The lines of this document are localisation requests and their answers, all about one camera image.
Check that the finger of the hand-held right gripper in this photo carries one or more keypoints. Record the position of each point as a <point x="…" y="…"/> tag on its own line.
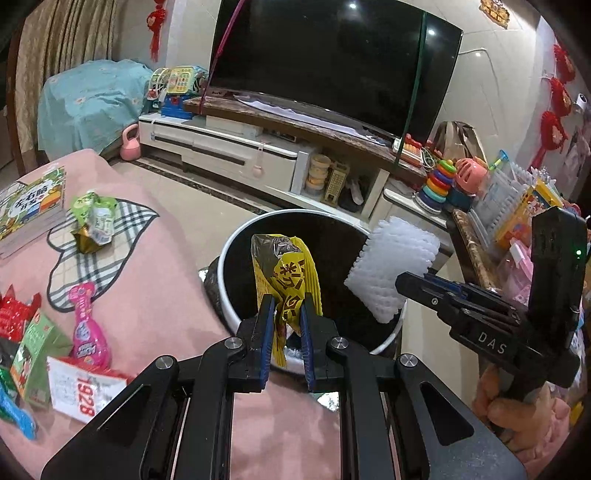
<point x="425" y="293"/>
<point x="443" y="280"/>

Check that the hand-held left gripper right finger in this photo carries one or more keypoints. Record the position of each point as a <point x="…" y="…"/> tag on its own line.
<point x="308" y="350"/>

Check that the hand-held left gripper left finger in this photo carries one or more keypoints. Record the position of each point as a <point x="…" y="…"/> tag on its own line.
<point x="267" y="344"/>

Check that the white foam fruit net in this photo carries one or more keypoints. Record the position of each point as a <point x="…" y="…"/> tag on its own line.
<point x="392" y="258"/>

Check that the yellow snack wrapper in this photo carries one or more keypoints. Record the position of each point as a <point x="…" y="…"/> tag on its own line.
<point x="286" y="277"/>

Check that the white bin with black bag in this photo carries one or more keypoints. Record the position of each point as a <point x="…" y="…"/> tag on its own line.
<point x="332" y="249"/>

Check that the red snack packet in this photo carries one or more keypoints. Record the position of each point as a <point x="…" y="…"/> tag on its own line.
<point x="16" y="314"/>

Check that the person's right hand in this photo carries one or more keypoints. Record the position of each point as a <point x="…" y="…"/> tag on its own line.
<point x="517" y="415"/>

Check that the brown marble side table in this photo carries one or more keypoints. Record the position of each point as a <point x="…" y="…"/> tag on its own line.
<point x="475" y="249"/>

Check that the yellow picture box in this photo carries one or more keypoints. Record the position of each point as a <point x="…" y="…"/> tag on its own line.
<point x="526" y="217"/>

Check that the white plastic fence basket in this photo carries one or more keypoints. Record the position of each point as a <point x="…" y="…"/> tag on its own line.
<point x="501" y="194"/>

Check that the pink ball toy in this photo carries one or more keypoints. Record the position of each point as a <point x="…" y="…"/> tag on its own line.
<point x="471" y="175"/>

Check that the pink blanket with checked patches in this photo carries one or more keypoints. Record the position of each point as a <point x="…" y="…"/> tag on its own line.
<point x="152" y="286"/>

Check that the brown bag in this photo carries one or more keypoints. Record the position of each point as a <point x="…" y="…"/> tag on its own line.
<point x="455" y="138"/>

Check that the stack of cream containers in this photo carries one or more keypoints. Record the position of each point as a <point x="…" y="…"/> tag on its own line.
<point x="317" y="173"/>

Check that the pink bottle-shaped packet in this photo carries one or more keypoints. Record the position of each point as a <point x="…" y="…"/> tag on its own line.
<point x="90" y="332"/>

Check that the white card with red numerals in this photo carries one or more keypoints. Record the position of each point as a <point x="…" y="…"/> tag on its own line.
<point x="83" y="392"/>

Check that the green rod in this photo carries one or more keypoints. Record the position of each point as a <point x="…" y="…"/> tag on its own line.
<point x="413" y="92"/>

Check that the white television cabinet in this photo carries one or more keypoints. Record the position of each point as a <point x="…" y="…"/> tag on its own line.
<point x="221" y="143"/>

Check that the green snack packet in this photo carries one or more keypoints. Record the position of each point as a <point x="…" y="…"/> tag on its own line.
<point x="94" y="219"/>

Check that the green carton box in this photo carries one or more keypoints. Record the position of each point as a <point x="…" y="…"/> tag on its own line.
<point x="37" y="355"/>

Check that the pink kettlebell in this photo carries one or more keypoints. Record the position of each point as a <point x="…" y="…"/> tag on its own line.
<point x="129" y="147"/>

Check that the blue toy cash register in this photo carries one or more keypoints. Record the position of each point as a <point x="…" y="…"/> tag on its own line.
<point x="173" y="107"/>

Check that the black flat television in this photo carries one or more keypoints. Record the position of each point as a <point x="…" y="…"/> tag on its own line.
<point x="323" y="55"/>

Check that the blue snack packet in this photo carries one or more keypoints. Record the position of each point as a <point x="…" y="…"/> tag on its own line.
<point x="14" y="413"/>

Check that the green children's book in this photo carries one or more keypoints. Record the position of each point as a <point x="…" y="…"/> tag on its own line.
<point x="27" y="207"/>

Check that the colourful activity cube toy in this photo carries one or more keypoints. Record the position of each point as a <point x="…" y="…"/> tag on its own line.
<point x="178" y="81"/>

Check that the teal floral cloth cover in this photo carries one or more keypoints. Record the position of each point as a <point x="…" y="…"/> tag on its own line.
<point x="87" y="101"/>

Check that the pink rod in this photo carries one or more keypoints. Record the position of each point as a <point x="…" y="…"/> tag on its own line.
<point x="221" y="44"/>

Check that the red knot hanging ornament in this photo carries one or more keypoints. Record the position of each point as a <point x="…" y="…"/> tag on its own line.
<point x="156" y="23"/>

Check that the beige curtain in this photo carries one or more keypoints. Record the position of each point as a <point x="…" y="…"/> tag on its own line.
<point x="60" y="37"/>

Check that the white security camera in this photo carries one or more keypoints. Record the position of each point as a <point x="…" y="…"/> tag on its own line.
<point x="582" y="101"/>

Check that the red gold wall decal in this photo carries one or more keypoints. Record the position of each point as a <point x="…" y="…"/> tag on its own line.
<point x="494" y="11"/>

